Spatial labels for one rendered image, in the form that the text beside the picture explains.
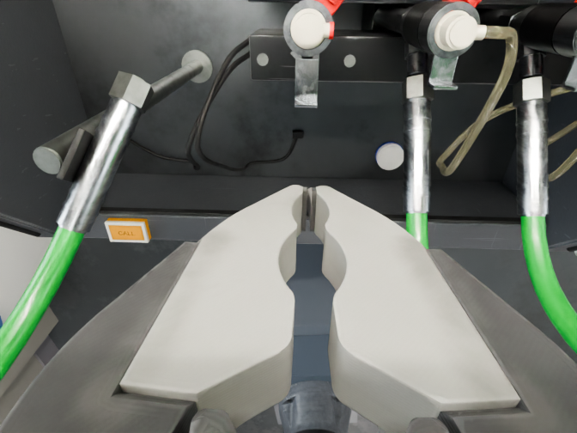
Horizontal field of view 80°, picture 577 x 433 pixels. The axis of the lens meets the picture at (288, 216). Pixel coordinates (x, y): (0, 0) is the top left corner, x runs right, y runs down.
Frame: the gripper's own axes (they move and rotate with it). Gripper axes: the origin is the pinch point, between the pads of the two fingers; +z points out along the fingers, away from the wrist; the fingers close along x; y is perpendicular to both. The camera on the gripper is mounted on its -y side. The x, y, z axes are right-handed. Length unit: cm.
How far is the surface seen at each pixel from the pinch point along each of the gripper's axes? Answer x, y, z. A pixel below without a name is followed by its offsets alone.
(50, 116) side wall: -31.0, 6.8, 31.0
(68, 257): -13.2, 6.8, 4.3
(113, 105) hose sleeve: -11.0, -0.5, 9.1
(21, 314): -14.5, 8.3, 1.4
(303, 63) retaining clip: -0.2, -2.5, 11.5
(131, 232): -21.3, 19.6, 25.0
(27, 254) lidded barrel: -99, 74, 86
